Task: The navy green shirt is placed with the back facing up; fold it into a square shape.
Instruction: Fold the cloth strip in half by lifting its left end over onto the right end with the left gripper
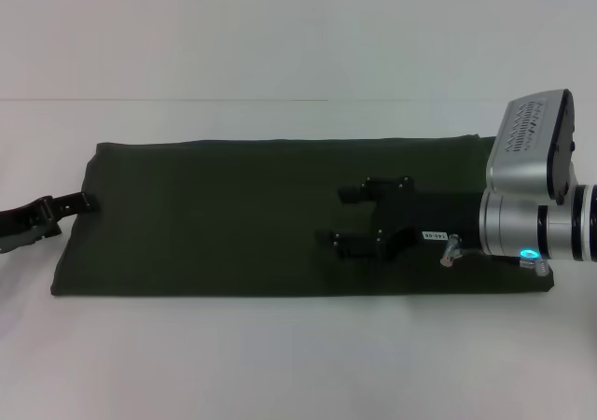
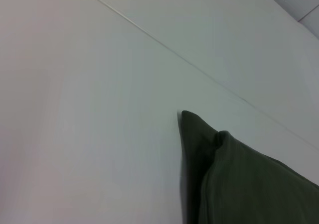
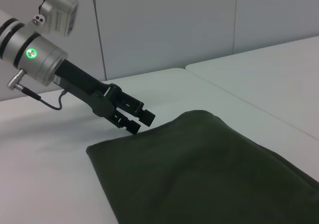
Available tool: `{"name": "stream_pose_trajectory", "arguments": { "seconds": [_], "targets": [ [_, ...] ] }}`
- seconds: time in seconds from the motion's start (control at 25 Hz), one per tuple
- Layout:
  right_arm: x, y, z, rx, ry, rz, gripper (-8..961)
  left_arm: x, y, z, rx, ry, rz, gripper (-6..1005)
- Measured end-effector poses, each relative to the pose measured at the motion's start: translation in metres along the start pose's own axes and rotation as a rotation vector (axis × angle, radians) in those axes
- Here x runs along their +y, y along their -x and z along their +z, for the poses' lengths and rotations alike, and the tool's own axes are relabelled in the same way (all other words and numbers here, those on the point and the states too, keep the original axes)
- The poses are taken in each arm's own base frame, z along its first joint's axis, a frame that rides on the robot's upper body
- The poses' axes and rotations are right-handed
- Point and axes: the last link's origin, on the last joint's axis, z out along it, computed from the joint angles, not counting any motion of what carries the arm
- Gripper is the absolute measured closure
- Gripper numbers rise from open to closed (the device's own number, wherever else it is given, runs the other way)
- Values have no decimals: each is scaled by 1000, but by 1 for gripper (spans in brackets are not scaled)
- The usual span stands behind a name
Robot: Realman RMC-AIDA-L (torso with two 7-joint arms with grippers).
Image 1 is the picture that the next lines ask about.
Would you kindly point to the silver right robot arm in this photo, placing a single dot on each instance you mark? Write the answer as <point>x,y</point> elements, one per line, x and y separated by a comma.
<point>536,224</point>

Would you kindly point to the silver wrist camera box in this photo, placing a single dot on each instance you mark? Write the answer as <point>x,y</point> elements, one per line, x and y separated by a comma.
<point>527,149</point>

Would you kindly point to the dark green t-shirt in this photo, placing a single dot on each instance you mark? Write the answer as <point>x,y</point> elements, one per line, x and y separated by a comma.
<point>210,228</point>

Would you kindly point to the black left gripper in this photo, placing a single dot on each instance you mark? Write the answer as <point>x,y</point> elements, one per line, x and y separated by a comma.
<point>21,226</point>

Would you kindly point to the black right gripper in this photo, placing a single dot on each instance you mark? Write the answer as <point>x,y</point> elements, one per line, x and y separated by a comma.
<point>429,217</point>

